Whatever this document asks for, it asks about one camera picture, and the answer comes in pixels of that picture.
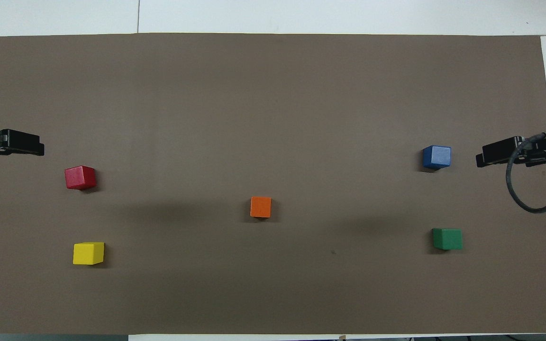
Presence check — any orange wooden block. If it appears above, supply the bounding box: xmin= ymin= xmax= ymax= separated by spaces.
xmin=250 ymin=196 xmax=272 ymax=218

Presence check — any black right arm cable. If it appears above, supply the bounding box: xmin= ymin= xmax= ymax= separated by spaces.
xmin=506 ymin=134 xmax=546 ymax=214

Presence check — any brown table mat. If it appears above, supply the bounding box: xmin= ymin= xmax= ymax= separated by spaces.
xmin=0 ymin=33 xmax=546 ymax=336

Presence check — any blue wooden block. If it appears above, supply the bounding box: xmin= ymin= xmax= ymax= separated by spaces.
xmin=422 ymin=145 xmax=452 ymax=170

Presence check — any red wooden block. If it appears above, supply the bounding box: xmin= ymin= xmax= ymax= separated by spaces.
xmin=64 ymin=165 xmax=97 ymax=191

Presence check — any yellow wooden block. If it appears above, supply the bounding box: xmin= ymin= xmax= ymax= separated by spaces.
xmin=73 ymin=242 xmax=105 ymax=266

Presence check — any green wooden block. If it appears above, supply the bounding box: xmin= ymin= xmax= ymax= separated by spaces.
xmin=432 ymin=228 xmax=464 ymax=251

